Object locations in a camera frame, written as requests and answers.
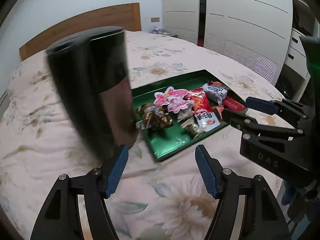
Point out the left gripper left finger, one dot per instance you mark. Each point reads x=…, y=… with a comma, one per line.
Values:
x=59, y=217

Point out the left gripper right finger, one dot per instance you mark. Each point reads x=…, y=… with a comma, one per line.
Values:
x=262, y=218

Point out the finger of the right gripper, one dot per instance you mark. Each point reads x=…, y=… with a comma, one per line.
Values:
x=284, y=108
x=243, y=123

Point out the dark red snack packet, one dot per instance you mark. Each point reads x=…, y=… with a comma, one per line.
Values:
x=233, y=105

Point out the red and white snack bag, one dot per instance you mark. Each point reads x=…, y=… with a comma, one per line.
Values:
x=203, y=113

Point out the pink My Melody snack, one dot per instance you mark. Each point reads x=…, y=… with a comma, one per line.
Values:
x=173, y=99

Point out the small red candy packet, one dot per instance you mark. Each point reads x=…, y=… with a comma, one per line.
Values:
x=218, y=112

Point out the white drawer unit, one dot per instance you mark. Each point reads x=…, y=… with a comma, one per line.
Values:
x=294, y=76

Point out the blue white snack bag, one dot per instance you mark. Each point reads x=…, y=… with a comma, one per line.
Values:
x=215, y=91

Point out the beige wrapped candy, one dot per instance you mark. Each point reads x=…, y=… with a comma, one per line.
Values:
x=193, y=128

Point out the brown wrapped candy bag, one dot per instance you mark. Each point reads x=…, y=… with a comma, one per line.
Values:
x=153, y=117

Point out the white wardrobe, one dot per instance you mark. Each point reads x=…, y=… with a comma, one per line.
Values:
x=256, y=33

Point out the floral pink bedspread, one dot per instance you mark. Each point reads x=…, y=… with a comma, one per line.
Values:
x=164, y=200

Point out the black and bronze kettle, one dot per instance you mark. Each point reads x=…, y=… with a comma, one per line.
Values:
x=90, y=72

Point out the wooden headboard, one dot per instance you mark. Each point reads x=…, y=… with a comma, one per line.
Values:
x=123, y=15

